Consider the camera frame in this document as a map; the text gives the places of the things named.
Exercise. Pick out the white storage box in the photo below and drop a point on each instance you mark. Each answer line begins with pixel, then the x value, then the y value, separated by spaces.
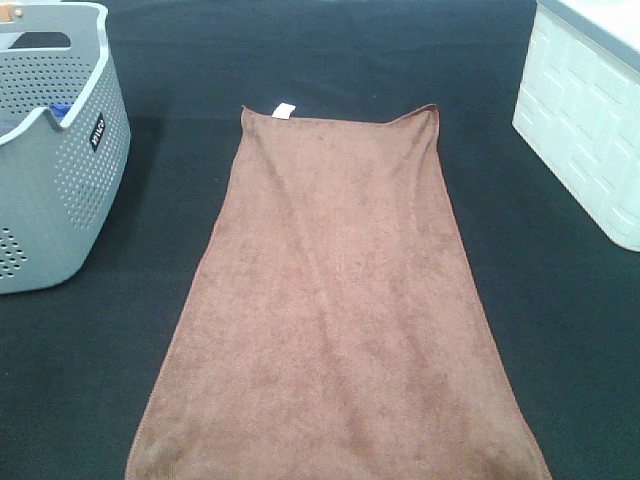
pixel 578 107

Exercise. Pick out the blue cloth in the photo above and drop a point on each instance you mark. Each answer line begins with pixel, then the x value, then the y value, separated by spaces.
pixel 60 110

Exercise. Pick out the grey perforated laundry basket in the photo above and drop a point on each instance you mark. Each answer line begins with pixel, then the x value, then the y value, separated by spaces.
pixel 58 180

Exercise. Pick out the black table cloth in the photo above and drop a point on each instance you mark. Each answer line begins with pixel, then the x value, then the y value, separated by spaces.
pixel 78 361

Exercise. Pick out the brown towel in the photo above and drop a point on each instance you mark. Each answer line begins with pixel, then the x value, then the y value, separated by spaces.
pixel 333 329

